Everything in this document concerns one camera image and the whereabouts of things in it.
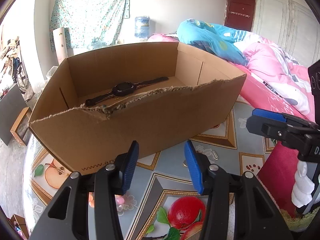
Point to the wheelchair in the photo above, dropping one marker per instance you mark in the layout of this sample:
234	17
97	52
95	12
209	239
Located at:
21	77

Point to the beige clothes pile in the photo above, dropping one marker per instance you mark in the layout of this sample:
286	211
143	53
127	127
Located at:
10	50

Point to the deep pink blanket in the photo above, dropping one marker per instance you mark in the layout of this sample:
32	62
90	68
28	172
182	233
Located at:
252	85

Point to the dark grey table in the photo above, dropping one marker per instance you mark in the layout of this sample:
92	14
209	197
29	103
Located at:
10	115

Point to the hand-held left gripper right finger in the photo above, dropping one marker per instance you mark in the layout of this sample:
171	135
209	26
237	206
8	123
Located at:
192	165

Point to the dark red door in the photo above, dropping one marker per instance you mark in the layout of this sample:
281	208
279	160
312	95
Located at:
240	5

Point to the green fluffy cloth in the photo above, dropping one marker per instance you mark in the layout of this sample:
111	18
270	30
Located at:
300	220

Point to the blue water jug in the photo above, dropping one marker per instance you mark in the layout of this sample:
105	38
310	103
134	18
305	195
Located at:
142	27

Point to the small brown box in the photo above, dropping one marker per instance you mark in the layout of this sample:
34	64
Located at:
18	226

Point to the white wardrobe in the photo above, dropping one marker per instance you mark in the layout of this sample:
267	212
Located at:
282	17

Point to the white plastic bag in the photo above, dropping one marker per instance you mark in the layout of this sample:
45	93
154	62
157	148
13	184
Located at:
52	72

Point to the cardboard tube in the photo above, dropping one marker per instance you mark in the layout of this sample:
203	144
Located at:
60	47

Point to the fruit print tablecloth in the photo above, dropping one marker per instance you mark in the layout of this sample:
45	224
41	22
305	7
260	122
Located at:
237	135

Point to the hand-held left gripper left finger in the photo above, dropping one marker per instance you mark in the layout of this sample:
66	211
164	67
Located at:
130	165

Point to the brown cardboard box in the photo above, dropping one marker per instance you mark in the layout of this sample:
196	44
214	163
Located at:
150	130

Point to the clear plastic bag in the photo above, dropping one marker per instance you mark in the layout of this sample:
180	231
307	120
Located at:
96	45

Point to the person's right hand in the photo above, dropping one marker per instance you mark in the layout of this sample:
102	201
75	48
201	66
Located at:
302	187

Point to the blue printed quilt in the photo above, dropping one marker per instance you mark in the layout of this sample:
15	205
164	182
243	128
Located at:
200	35

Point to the small wooden stool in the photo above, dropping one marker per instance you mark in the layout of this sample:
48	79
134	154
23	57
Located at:
15	130

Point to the floral wall cloth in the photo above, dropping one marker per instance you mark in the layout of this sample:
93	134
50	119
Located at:
87	12

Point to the metal door hook rack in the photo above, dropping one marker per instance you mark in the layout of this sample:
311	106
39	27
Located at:
240	13

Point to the black wrist watch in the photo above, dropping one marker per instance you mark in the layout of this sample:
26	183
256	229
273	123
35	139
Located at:
123	88

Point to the light pink cartoon quilt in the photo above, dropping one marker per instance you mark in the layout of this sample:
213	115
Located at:
262	62

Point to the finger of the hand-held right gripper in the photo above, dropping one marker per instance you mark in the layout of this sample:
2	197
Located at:
290	136
267	116

